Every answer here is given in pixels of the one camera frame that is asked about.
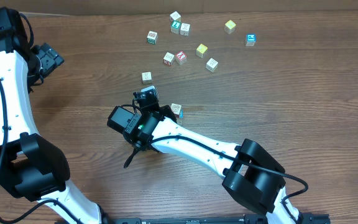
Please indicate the plain patterned wooden block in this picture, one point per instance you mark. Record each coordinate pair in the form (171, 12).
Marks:
(211, 64)

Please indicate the yellow block centre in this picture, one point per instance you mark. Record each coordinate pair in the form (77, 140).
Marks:
(201, 50)

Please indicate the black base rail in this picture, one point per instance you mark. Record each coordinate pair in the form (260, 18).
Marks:
(306, 218)

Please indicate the blue P wooden block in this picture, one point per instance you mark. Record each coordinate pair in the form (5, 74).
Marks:
(250, 40)

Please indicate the red letter wooden block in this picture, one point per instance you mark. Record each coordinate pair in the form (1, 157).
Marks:
(180, 57)

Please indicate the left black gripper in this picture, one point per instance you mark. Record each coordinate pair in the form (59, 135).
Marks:
(52, 56)

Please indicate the red edged plain block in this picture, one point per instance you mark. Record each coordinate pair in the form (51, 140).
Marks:
(168, 59)

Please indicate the green edged wooden block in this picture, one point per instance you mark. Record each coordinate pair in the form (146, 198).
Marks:
(152, 37)

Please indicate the red edged patterned block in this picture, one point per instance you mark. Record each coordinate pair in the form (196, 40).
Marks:
(176, 109)

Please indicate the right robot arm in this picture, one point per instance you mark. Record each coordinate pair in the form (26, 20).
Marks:
(251, 176)

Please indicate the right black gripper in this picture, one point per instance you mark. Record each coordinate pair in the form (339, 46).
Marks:
(169, 111)

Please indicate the yellow block upper right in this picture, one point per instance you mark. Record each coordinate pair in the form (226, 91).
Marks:
(229, 27)

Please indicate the plain block beside green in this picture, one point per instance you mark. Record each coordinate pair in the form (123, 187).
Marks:
(185, 29)

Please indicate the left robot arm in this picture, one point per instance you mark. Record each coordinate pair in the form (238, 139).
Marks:
(30, 166)

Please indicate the top plain wooden block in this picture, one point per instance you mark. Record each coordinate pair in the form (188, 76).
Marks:
(175, 16)

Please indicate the plain block lower left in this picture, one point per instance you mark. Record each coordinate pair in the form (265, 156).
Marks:
(146, 78)

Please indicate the blue D wooden block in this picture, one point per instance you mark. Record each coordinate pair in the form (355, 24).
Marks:
(180, 122)

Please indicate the yellow block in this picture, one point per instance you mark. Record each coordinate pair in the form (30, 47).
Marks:
(229, 27)
(201, 50)

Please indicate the green letter wooden block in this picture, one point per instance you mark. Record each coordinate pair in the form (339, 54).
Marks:
(175, 27)

